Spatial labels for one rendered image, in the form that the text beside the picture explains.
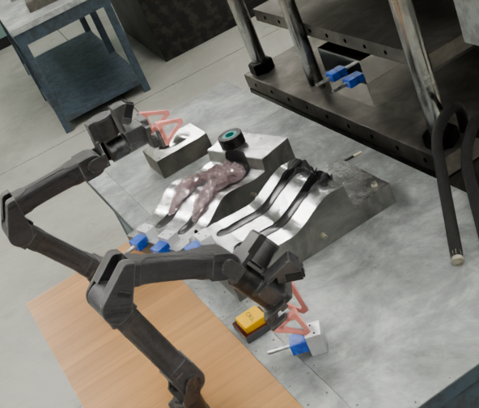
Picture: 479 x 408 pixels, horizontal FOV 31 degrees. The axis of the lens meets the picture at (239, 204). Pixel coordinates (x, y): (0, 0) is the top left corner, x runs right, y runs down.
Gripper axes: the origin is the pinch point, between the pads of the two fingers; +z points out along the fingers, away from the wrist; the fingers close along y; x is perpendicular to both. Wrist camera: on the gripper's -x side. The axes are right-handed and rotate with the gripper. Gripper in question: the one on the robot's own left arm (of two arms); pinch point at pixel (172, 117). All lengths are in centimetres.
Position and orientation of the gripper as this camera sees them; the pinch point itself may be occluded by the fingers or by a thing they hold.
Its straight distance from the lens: 232.6
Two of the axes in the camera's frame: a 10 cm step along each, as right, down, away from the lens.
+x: 3.4, 8.1, 4.7
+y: -4.3, -3.1, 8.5
